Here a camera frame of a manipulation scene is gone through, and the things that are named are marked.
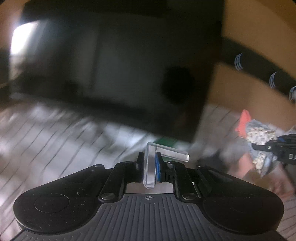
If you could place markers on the clear acrylic L bracket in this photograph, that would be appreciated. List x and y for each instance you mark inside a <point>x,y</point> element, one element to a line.
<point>152,168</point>

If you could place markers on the orange sock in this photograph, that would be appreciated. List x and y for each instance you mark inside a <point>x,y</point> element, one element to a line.
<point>244,119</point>

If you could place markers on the grey patterned sock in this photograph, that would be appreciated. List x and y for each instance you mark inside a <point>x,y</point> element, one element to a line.
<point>257,136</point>

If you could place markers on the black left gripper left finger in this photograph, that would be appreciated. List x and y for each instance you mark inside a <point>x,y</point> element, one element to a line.
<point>139,167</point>

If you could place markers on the black flat screen monitor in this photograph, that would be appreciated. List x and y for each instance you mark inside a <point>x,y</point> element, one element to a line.
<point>145,64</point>

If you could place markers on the green lid plastic jar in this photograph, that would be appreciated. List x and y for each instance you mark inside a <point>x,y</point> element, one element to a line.
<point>166,141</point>

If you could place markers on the pink storage box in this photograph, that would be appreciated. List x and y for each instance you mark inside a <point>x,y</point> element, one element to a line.
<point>276,181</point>

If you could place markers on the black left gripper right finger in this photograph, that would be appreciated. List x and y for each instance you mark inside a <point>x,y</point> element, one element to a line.
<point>164,170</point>

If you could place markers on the black power strip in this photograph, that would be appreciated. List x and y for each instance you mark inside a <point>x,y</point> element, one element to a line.
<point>246,60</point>

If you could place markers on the white black grid tablecloth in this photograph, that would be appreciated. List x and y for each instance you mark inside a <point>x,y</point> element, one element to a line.
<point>41,143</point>

